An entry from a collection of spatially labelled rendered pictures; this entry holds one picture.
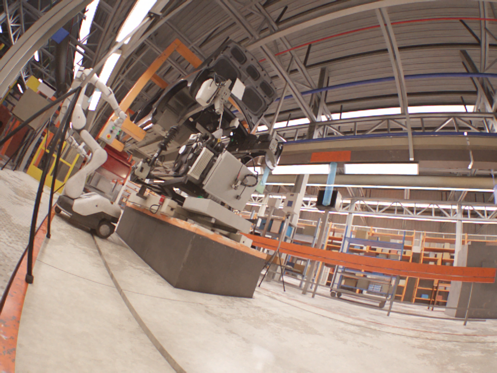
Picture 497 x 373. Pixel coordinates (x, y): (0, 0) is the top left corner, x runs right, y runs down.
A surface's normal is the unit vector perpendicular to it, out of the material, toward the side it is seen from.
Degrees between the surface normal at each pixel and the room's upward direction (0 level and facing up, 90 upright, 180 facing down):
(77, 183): 90
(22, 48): 90
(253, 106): 115
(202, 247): 90
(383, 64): 180
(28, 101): 90
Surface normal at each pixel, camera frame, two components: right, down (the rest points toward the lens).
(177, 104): 0.36, 0.60
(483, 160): -0.59, -0.45
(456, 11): -0.32, 0.89
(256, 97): 0.47, 0.40
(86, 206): 0.76, 0.04
